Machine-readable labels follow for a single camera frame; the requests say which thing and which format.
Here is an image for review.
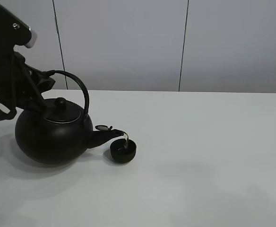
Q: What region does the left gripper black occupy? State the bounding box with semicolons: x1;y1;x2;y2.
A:
0;52;55;116

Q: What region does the black round teapot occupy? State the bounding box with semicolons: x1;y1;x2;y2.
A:
15;70;125;165

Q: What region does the small black teacup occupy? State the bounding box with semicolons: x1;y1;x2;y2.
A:
110;139;137;164

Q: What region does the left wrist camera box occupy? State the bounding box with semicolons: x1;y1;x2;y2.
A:
0;4;37;55

